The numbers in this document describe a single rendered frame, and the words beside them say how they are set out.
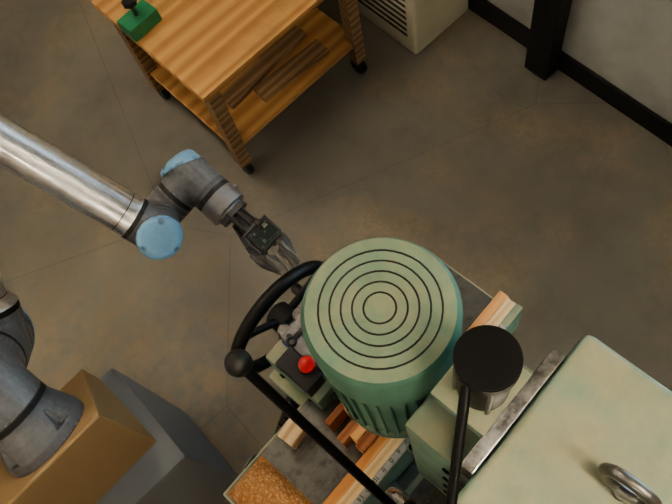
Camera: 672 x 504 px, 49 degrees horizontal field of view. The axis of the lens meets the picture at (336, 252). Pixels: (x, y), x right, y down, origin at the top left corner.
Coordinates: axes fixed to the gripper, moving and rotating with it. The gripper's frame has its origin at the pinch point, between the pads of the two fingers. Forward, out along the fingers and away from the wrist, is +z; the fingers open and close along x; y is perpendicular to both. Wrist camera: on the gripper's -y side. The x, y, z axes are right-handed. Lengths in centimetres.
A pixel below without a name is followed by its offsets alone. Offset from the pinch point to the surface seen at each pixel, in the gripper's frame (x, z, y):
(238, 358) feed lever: -24, 5, 72
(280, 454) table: -30.5, 20.7, 23.2
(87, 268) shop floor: -32, -60, -102
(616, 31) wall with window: 129, 20, -38
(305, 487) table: -31.8, 27.7, 25.7
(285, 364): -18.5, 10.4, 31.0
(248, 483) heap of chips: -37.8, 19.6, 25.5
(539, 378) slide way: -7, 28, 92
